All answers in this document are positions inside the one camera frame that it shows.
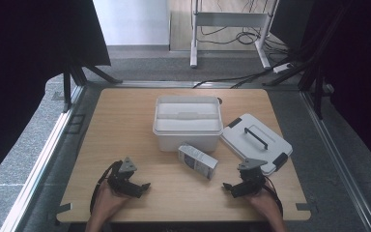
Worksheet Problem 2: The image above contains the black metal stand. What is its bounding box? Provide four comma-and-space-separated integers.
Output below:
264, 47, 325, 120

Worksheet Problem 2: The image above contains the person's right hand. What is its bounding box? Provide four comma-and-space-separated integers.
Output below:
244, 189, 284, 225

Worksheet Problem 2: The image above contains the person's left hand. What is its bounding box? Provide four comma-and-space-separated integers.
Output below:
90, 184, 130, 224

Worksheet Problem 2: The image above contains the white lid with black handle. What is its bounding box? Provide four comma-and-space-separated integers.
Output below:
220, 112, 294, 177

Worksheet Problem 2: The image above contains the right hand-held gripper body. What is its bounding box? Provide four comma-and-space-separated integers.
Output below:
237, 158, 269, 194

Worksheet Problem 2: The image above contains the long black floor cable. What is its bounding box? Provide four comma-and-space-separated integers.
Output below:
192, 57, 291, 90

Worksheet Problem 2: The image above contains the white inner tray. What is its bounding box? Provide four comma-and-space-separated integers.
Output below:
156, 101, 220, 131

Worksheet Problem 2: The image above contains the white metal stand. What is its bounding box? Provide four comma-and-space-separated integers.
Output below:
189, 0, 279, 70

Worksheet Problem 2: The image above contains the white power strip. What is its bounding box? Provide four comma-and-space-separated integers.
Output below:
272, 62, 294, 74

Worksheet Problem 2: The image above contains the aluminium floor rail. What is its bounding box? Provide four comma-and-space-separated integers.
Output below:
0, 85, 85, 232
299, 91, 371, 232

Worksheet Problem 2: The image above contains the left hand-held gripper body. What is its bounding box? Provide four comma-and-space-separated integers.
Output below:
106, 157, 138, 194

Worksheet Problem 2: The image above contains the grey and white carton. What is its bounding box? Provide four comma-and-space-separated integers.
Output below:
177, 143, 219, 181

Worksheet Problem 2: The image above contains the white plastic storage box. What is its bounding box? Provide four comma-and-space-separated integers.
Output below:
152, 95, 224, 153

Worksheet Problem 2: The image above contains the black curtain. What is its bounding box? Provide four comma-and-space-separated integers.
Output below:
270, 0, 371, 177
0, 0, 112, 191

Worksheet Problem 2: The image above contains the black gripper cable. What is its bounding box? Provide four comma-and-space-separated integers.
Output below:
263, 175, 284, 218
89, 159, 124, 216

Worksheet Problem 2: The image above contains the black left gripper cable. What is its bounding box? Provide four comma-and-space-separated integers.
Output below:
89, 159, 124, 216

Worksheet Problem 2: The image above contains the tangle of black cables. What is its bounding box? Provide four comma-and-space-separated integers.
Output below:
196, 25, 288, 56

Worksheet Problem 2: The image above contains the black tripod stand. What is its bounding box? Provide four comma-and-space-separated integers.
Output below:
62, 59, 124, 114

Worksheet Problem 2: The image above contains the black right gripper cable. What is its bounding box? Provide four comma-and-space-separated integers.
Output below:
263, 175, 284, 218

